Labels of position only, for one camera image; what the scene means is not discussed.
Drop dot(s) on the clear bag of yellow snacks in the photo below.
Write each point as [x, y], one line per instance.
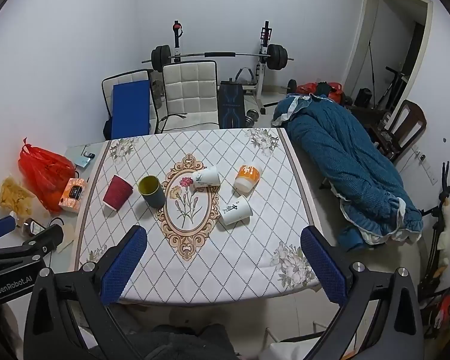
[15, 197]

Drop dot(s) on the dark glass jar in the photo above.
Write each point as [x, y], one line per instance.
[33, 228]

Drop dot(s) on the cream door frame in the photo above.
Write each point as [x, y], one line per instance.
[360, 45]

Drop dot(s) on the white padded chair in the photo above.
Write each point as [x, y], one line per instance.
[189, 93]

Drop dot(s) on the dark wooden chair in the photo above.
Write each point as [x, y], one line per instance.
[410, 120]

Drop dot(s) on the white cup small dark print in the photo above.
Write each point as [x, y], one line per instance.
[208, 177]

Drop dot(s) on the blue quilt with white frill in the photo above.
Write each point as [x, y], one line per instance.
[345, 165]

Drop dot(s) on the white wall socket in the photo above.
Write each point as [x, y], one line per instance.
[429, 170]

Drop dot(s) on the orange tissue box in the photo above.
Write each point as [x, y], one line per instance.
[71, 195]

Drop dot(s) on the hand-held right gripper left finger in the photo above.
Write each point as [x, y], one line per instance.
[124, 266]

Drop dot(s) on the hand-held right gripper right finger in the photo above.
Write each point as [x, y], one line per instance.
[324, 270]

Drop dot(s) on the blue board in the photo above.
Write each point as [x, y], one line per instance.
[130, 110]

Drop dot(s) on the black framed chair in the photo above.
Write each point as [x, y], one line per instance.
[108, 82]

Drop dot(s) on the grey cup yellow inside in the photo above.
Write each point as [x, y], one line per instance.
[153, 195]

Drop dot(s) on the black cylinder speaker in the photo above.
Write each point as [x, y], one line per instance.
[362, 97]

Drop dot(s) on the small teal box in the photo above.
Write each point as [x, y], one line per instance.
[82, 162]

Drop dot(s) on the white weight bench rack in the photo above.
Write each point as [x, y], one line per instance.
[264, 60]

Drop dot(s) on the colourful printed bag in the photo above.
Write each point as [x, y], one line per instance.
[448, 313]

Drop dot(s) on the black tripod stand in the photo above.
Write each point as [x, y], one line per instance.
[444, 195]

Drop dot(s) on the red plastic bag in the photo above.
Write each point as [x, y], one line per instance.
[41, 176]

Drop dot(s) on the red ribbed paper cup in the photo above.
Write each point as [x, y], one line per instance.
[117, 193]

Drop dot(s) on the black bag with blue lines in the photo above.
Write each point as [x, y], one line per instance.
[230, 105]

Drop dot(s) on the floral diamond patterned tablecloth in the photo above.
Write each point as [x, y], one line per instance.
[247, 225]

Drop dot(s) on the chrome dumbbell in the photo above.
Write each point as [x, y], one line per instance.
[250, 117]

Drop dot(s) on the black exercise machine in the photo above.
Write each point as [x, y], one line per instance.
[393, 82]

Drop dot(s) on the orange and white cup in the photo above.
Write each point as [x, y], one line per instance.
[247, 178]

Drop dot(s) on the white cup large dark print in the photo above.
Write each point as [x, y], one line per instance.
[235, 210]

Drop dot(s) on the barbell with black plates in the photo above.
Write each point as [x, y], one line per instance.
[276, 57]

